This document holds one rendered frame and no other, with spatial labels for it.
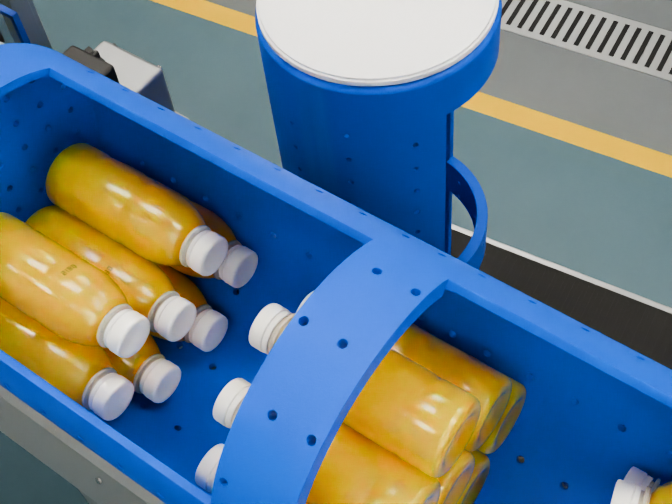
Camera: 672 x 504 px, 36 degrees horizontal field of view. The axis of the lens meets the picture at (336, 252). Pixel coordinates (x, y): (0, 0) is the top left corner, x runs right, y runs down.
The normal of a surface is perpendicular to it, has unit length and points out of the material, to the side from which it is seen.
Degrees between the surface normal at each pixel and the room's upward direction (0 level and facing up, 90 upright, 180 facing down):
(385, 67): 0
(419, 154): 89
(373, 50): 0
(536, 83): 0
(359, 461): 9
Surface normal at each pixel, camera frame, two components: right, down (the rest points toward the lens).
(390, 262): 0.17, -0.80
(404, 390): -0.15, -0.48
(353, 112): -0.21, 0.81
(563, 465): -0.45, 0.04
